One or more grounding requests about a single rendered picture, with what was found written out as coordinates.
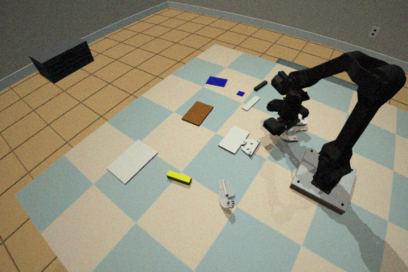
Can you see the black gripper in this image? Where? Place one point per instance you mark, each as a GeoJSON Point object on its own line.
{"type": "Point", "coordinates": [288, 117]}

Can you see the yellow rectangular bar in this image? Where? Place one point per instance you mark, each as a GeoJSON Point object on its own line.
{"type": "Point", "coordinates": [179, 177]}

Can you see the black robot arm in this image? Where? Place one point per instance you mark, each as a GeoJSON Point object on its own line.
{"type": "Point", "coordinates": [378, 82]}

